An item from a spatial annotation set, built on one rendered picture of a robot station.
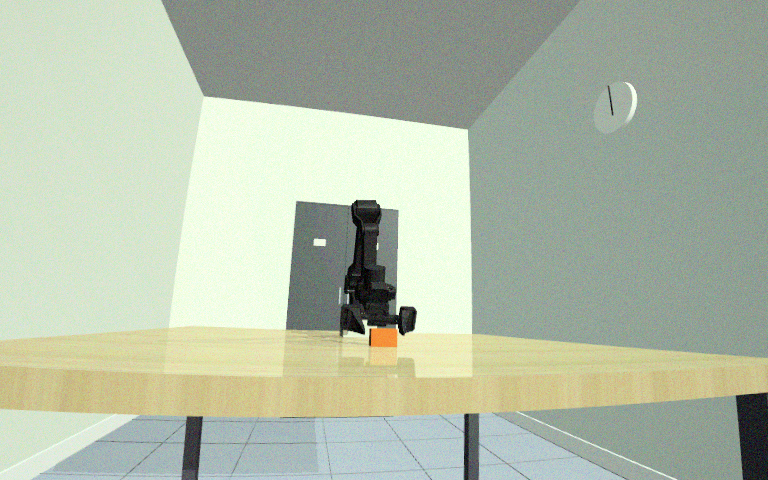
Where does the orange block with dark square marking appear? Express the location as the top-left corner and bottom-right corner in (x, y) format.
(369, 329), (397, 347)

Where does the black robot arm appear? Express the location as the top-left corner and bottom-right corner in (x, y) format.
(344, 200), (396, 310)

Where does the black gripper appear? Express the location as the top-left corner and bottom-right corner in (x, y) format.
(340, 302), (417, 335)

